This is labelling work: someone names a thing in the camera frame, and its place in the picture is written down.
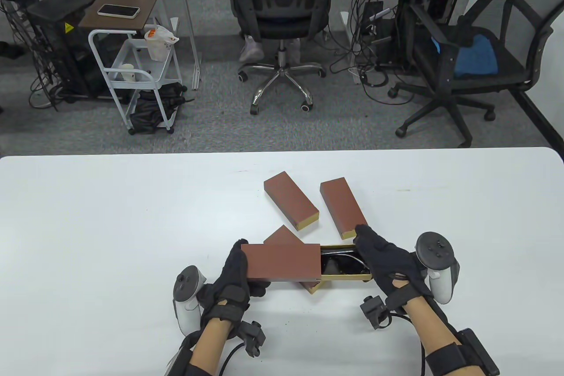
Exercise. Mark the person's right hand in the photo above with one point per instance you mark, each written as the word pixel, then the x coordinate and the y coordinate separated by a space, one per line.
pixel 392 266

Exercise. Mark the person's left hand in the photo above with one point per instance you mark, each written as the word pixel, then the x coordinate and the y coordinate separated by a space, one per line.
pixel 229 288

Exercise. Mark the black sunglasses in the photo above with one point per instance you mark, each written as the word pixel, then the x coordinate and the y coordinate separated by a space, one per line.
pixel 339 261

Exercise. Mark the brown storage box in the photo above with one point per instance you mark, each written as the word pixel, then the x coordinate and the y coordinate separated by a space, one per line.
pixel 288 197
pixel 343 206
pixel 282 261
pixel 284 237

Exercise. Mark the person's left forearm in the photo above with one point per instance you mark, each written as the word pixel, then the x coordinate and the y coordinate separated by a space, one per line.
pixel 211 343

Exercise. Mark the person's right forearm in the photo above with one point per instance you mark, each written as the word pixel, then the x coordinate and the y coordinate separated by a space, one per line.
pixel 427 323

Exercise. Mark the grey white handheld controller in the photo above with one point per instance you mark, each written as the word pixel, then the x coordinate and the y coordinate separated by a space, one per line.
pixel 187 285
pixel 436 252

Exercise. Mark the black bag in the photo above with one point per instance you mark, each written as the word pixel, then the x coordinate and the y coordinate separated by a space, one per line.
pixel 147 111

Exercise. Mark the blue seat cushion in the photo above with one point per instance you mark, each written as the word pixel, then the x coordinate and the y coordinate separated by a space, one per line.
pixel 476 56

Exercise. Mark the black computer tower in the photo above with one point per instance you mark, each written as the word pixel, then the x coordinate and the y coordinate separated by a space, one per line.
pixel 379 36

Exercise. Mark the black mesh armchair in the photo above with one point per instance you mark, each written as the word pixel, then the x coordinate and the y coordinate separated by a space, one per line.
pixel 511 63

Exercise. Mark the white cup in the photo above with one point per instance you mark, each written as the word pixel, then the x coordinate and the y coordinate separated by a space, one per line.
pixel 128 72

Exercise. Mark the white rolling cart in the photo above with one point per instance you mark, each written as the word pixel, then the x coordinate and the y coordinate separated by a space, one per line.
pixel 132 54

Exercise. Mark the white plastic bag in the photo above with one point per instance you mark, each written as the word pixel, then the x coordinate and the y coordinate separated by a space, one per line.
pixel 156 43

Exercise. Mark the black office chair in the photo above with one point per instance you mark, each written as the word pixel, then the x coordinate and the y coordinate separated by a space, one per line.
pixel 282 19

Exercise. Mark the white smartphone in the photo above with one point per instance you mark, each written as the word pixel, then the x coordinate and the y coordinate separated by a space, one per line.
pixel 118 11

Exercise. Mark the black computer cabinet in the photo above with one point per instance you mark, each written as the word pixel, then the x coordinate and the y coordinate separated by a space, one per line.
pixel 57 41

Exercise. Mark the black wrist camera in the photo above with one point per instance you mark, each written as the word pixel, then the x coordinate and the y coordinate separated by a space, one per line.
pixel 253 336
pixel 374 310

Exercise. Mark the aluminium frame post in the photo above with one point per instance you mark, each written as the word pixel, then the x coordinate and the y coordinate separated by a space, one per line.
pixel 185 19

